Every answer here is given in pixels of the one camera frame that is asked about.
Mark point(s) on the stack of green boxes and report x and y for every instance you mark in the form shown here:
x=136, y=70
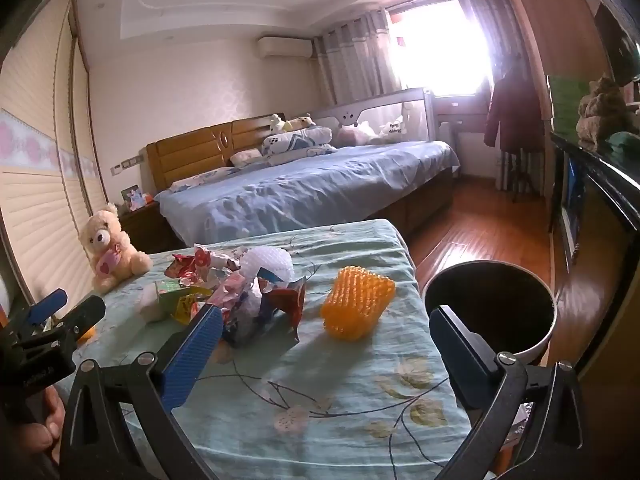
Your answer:
x=565, y=105

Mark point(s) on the flat pale pillow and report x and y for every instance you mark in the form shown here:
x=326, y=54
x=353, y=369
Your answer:
x=200, y=180

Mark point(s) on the red snack bag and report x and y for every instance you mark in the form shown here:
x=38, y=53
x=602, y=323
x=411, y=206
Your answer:
x=285, y=305

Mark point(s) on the wooden desk with drawers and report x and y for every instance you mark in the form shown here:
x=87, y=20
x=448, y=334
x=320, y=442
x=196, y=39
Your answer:
x=460, y=112

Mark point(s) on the grey curtain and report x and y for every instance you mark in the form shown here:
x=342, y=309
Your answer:
x=355, y=60
x=482, y=25

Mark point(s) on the white air conditioner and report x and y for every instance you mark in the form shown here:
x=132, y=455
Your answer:
x=285, y=47

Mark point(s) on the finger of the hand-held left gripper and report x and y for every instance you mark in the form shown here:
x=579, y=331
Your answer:
x=80, y=317
x=47, y=306

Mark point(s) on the yellow plush toy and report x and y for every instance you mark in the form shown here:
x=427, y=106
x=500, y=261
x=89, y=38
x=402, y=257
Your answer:
x=299, y=123

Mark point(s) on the cream teddy bear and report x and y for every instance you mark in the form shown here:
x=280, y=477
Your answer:
x=107, y=240

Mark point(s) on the panda print pillow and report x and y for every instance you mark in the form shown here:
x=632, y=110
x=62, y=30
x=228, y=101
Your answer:
x=295, y=140

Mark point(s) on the wall switch panel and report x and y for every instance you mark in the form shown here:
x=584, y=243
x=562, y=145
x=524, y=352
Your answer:
x=131, y=162

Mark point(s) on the green floral sheet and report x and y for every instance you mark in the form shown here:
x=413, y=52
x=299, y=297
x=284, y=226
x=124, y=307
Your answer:
x=325, y=375

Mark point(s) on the bright window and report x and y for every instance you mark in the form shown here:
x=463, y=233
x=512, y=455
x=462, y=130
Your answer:
x=440, y=45

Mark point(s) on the dark green cloth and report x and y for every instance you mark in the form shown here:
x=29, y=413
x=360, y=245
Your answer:
x=625, y=141

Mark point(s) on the small white pillow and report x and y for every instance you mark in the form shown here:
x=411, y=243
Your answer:
x=247, y=158

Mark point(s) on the black television cabinet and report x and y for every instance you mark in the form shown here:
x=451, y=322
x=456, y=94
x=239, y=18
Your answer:
x=600, y=220

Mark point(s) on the person's left hand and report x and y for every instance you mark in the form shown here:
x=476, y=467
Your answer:
x=47, y=427

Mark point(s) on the coat rack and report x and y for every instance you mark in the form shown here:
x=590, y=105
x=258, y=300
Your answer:
x=520, y=175

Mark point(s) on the round white waste bin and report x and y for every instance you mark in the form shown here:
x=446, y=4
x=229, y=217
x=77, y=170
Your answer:
x=500, y=300

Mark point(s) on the pink plush toy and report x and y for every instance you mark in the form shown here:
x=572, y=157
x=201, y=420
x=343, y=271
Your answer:
x=355, y=135

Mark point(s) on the brown plush toy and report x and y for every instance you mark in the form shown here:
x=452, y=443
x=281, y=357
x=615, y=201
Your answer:
x=602, y=110

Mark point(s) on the white plush toy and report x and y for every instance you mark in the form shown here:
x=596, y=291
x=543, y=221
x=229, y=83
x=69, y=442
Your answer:
x=276, y=123

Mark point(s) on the blue print pillow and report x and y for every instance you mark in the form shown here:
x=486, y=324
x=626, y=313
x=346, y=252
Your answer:
x=305, y=155

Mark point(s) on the slatted closet doors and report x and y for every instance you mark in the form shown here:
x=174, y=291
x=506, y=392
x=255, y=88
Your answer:
x=35, y=200

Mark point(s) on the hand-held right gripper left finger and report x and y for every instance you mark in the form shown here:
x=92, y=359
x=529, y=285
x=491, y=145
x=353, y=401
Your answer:
x=192, y=355

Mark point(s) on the white plastic wrapper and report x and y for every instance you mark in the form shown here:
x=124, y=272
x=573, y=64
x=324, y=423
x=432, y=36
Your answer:
x=245, y=310

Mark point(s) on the blue bed cover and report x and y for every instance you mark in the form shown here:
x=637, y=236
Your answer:
x=310, y=190

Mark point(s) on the red and white wrapper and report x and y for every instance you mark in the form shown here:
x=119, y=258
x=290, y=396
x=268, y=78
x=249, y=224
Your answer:
x=187, y=265

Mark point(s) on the orange foam fruit net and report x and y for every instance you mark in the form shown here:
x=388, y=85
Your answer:
x=355, y=305

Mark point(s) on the tall wooden wardrobe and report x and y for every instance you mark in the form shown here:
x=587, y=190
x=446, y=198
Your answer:
x=550, y=35

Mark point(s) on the wooden nightstand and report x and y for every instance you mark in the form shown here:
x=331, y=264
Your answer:
x=145, y=230

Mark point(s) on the silver foil sheet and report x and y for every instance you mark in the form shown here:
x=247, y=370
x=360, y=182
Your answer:
x=522, y=415

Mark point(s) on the dark red coat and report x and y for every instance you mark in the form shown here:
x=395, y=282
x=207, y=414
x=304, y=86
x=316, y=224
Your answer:
x=512, y=110

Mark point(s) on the green drink carton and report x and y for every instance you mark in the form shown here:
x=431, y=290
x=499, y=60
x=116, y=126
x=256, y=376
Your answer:
x=170, y=292

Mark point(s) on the grey bed guard rail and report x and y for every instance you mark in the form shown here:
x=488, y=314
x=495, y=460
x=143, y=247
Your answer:
x=375, y=102

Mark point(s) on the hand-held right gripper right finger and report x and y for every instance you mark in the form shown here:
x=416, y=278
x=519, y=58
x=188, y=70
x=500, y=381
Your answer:
x=460, y=355

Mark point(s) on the flat screen television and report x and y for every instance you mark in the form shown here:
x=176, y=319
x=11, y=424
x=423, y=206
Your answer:
x=620, y=45

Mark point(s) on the photo frame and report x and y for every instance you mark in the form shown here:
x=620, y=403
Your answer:
x=132, y=197

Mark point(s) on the wooden bed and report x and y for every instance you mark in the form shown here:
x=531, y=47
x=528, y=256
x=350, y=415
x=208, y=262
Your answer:
x=195, y=152

